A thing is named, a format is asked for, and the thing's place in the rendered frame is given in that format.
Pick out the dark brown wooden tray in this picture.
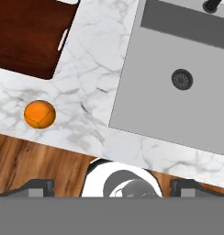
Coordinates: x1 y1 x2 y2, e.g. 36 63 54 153
0 0 82 81

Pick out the white and black round object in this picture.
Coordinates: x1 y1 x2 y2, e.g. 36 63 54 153
81 158 163 198

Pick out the orange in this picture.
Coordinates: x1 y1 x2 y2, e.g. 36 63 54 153
23 99 57 129

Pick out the black sink faucet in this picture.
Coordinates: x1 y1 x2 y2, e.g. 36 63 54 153
202 0 224 14

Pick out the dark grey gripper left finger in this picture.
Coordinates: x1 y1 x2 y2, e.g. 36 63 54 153
0 179 55 198

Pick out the grey sink basin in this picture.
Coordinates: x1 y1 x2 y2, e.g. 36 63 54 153
107 0 224 158

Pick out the black sink drain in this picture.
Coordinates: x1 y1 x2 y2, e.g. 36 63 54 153
171 68 194 91

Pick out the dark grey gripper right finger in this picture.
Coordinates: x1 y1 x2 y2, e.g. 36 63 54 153
170 179 224 198

